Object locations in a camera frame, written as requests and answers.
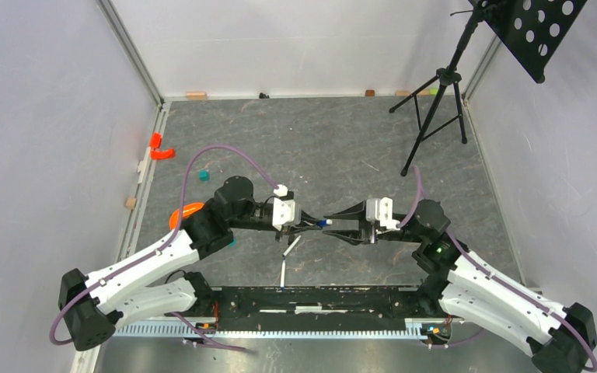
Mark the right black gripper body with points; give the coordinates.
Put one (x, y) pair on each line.
(371, 233)

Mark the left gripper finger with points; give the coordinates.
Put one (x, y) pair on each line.
(305, 218)
(307, 228)

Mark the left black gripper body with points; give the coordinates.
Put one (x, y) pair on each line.
(285, 230)

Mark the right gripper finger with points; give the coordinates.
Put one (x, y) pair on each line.
(348, 236)
(354, 213)

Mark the yellow highlighter pen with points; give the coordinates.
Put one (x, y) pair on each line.
(282, 273)

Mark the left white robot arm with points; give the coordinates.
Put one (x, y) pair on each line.
(94, 305)

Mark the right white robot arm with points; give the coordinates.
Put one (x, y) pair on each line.
(557, 338)

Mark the white pen with black tip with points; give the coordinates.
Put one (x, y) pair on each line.
(291, 246)

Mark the small teal cube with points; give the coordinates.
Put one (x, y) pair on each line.
(204, 175)

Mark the orange U-shaped block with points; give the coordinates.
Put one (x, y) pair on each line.
(180, 214)

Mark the red L-shaped block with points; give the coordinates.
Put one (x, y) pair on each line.
(160, 154)

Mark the small wooden block left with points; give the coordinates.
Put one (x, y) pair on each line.
(130, 203)

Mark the red block upright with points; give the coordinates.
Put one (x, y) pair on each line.
(155, 140)

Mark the black music stand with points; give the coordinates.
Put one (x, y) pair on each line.
(530, 30)

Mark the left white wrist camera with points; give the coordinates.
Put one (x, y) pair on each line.
(284, 213)

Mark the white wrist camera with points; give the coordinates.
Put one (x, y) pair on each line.
(284, 213)
(379, 212)

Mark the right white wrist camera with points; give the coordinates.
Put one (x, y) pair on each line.
(379, 212)

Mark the white cable duct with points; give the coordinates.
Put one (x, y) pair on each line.
(176, 328)

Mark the wooden block at wall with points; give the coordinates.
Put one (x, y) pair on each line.
(196, 95)

